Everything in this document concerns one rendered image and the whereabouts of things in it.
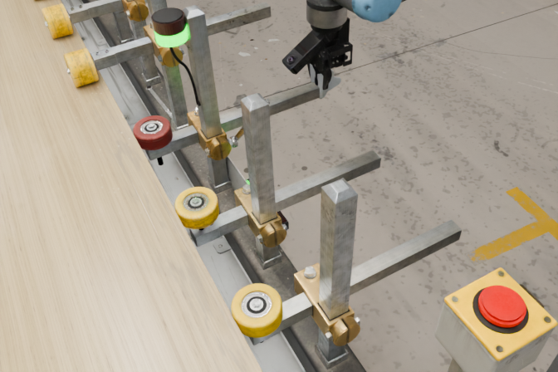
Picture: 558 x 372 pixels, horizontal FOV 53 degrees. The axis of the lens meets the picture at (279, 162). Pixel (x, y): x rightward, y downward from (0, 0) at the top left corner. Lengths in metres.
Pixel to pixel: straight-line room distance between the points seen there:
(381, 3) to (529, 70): 2.06
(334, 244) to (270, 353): 0.45
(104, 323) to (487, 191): 1.77
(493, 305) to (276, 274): 0.70
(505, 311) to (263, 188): 0.58
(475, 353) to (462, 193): 1.83
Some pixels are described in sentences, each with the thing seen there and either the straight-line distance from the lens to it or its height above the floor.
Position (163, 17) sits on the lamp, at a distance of 1.07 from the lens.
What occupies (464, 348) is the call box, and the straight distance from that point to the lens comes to 0.57.
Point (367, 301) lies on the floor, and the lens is 1.99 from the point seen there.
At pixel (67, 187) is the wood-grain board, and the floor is 0.90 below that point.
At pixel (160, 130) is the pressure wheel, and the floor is 0.91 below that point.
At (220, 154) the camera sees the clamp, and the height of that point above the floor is 0.84.
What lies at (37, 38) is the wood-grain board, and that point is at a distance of 1.66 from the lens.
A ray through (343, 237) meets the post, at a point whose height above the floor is 1.06.
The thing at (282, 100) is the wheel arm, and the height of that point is 0.86.
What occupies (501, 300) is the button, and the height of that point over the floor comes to 1.23.
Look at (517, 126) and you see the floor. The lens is 2.75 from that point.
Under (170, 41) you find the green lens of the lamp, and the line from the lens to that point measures 1.06.
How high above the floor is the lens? 1.67
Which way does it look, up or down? 44 degrees down
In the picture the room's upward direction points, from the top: 3 degrees counter-clockwise
